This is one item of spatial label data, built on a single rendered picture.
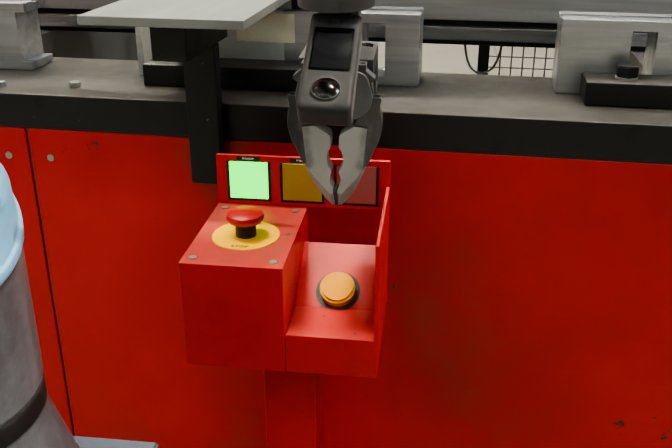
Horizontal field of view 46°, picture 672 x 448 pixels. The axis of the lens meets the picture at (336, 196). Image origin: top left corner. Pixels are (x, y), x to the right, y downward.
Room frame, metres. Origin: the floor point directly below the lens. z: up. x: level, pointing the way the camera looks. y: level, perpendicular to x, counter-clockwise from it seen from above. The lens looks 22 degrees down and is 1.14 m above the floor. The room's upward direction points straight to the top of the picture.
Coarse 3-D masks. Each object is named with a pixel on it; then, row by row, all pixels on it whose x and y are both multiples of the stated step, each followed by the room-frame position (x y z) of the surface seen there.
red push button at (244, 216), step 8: (240, 208) 0.76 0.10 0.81; (248, 208) 0.76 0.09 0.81; (256, 208) 0.76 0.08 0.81; (232, 216) 0.75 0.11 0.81; (240, 216) 0.74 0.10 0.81; (248, 216) 0.74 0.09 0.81; (256, 216) 0.75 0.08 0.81; (232, 224) 0.74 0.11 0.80; (240, 224) 0.74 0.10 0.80; (248, 224) 0.74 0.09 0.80; (256, 224) 0.74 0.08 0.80; (240, 232) 0.75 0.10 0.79; (248, 232) 0.75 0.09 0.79
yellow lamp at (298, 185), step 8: (288, 168) 0.84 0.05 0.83; (296, 168) 0.83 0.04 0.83; (304, 168) 0.83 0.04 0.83; (288, 176) 0.84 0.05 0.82; (296, 176) 0.83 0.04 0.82; (304, 176) 0.83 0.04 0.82; (288, 184) 0.84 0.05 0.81; (296, 184) 0.83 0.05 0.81; (304, 184) 0.83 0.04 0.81; (312, 184) 0.83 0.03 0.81; (288, 192) 0.84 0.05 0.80; (296, 192) 0.83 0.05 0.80; (304, 192) 0.83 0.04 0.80; (312, 192) 0.83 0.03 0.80; (320, 192) 0.83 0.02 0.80; (296, 200) 0.83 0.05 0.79; (304, 200) 0.83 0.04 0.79; (312, 200) 0.83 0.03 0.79; (320, 200) 0.83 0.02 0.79
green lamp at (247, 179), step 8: (232, 168) 0.84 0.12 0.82; (240, 168) 0.84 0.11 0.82; (248, 168) 0.84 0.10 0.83; (256, 168) 0.84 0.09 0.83; (264, 168) 0.84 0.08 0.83; (232, 176) 0.84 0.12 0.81; (240, 176) 0.84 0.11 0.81; (248, 176) 0.84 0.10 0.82; (256, 176) 0.84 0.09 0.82; (264, 176) 0.84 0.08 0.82; (232, 184) 0.84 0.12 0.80; (240, 184) 0.84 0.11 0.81; (248, 184) 0.84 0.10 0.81; (256, 184) 0.84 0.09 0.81; (264, 184) 0.84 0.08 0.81; (232, 192) 0.84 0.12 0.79; (240, 192) 0.84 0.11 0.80; (248, 192) 0.84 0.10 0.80; (256, 192) 0.84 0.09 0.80; (264, 192) 0.84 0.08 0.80
